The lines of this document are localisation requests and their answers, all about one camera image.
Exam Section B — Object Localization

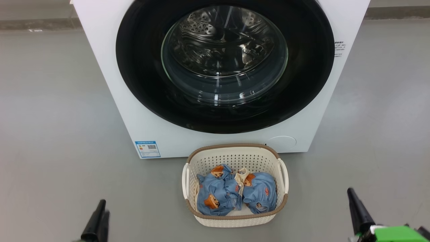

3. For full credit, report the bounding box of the blue bear print garment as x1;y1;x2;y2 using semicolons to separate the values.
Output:
197;164;243;216
235;168;278;214

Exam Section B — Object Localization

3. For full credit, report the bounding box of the round white filter cover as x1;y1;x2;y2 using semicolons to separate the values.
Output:
268;136;297;150

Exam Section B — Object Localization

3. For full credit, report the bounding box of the cream perforated laundry basket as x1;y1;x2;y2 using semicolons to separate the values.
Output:
182;144;289;228

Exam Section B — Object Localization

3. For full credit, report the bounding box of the blue energy label sticker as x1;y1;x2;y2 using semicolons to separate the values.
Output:
135;140;161;158

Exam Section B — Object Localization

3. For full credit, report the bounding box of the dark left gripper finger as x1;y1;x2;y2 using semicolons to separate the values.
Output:
81;199;106;242
100;211;111;242

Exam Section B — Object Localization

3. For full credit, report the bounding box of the round black glass washer door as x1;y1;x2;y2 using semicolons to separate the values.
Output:
116;0;335;134

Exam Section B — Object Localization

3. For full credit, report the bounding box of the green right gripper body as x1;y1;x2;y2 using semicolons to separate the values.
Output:
349;225;430;242

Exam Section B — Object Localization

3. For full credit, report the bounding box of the dark wall baseboard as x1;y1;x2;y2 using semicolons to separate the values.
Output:
0;6;430;31

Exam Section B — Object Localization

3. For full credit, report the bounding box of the white front-load washing machine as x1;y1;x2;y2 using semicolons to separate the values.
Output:
73;0;371;159

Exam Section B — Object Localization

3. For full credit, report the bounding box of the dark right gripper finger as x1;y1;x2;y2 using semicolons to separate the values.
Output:
347;188;376;234

